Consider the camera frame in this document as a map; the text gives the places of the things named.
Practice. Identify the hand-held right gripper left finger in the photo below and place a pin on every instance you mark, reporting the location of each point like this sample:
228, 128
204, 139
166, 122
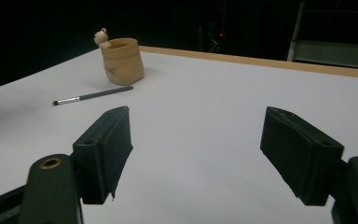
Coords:
101, 155

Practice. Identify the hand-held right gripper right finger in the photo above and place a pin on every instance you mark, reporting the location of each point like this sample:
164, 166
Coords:
301, 155

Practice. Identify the dark makeup brush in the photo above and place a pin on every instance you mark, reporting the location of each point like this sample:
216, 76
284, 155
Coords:
99, 94

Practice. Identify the tan pouch-shaped pen holder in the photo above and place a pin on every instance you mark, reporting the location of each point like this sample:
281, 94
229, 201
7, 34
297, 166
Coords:
122, 63

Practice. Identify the wooden table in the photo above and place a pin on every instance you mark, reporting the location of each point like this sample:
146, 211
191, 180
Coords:
261, 62

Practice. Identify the white table mat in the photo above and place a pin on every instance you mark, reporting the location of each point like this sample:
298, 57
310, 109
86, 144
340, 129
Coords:
199, 102

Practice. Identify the dark computer case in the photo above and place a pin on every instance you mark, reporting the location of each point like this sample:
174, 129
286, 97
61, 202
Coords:
217, 34

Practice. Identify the grey metal desk frame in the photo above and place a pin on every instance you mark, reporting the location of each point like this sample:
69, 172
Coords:
329, 53

